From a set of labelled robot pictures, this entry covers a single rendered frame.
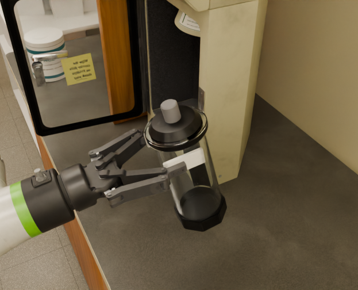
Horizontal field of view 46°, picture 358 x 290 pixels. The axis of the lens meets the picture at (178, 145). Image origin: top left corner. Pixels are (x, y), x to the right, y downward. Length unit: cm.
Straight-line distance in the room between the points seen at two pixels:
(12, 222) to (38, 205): 4
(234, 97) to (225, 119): 6
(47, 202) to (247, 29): 50
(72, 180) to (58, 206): 4
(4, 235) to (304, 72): 93
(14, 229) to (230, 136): 54
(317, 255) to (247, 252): 15
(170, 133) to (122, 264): 37
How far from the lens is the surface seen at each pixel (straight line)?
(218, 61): 86
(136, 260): 94
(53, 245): 223
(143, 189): 66
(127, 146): 74
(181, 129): 67
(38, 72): 109
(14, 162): 275
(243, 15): 85
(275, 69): 139
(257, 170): 114
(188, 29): 93
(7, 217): 68
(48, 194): 67
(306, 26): 125
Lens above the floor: 170
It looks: 39 degrees down
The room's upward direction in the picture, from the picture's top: straight up
